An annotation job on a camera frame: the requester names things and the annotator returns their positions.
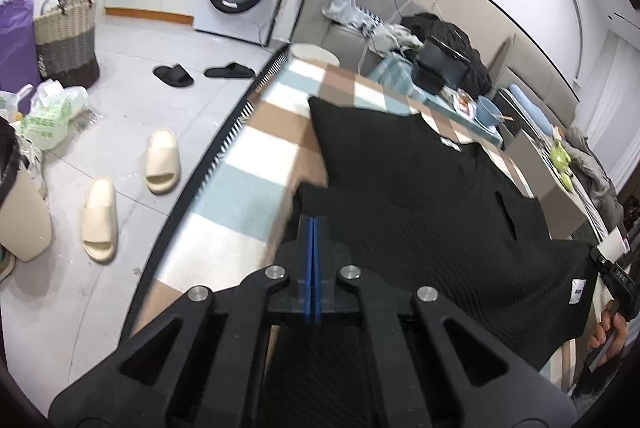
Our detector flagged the black slipper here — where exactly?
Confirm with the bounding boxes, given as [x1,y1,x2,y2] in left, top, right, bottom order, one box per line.
[204,62,256,80]
[152,64,195,88]

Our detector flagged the grey green clothes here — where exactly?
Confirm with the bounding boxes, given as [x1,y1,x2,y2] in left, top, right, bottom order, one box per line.
[367,22,423,59]

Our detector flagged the beige sofa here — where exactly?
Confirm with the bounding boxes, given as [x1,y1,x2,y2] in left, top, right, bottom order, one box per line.
[290,0,426,79]

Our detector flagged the white round stool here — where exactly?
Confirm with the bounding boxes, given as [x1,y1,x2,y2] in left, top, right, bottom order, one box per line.
[290,43,341,65]

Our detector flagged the person's right hand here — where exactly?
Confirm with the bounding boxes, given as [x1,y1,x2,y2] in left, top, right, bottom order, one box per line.
[587,301,633,366]

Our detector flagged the green toy figure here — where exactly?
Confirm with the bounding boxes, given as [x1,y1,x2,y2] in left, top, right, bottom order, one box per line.
[549,141,571,169]

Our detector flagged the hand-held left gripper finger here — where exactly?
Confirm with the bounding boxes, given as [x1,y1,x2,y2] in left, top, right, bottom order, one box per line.
[313,215,578,428]
[47,215,314,428]

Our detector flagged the light blue pillow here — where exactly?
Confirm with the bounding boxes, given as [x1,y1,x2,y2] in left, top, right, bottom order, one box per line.
[507,83,556,134]

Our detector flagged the checkered blanket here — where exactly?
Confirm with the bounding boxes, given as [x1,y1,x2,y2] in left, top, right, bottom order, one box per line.
[120,56,576,389]

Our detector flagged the wicker laundry basket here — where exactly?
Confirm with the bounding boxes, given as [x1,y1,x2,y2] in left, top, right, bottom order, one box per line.
[33,0,101,89]

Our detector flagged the small table with checkered cloth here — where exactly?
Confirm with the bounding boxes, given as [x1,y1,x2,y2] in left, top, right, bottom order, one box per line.
[370,56,506,149]

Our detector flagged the beige trash bin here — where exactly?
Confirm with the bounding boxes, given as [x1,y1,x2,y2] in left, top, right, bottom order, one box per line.
[0,168,53,261]

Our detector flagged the grey container with black lid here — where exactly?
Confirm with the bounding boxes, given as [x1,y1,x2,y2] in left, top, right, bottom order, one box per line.
[415,36,471,84]

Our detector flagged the white green plastic bag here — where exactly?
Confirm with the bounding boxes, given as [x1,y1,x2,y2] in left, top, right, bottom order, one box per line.
[20,78,90,151]

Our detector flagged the black knit sweater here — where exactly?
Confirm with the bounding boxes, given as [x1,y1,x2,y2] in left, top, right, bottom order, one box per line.
[265,96,601,428]

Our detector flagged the grey clothing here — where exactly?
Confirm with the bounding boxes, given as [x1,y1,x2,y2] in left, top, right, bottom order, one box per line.
[565,125,626,234]

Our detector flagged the cream slipper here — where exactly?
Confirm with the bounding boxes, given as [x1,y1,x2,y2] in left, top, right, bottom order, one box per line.
[145,129,180,195]
[81,177,118,264]

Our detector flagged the purple bag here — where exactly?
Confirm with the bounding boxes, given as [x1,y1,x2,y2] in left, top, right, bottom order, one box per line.
[0,0,41,94]

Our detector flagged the black jacket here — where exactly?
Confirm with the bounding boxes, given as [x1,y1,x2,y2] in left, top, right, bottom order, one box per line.
[400,13,493,96]

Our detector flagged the blue bowl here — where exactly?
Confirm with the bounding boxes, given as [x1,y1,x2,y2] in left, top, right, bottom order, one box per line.
[472,96,506,129]

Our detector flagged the beige upholstered bed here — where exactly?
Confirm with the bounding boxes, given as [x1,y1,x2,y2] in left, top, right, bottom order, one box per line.
[495,36,626,234]

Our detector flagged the white curtain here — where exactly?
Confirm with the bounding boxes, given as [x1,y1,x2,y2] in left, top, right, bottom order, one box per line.
[582,28,640,189]

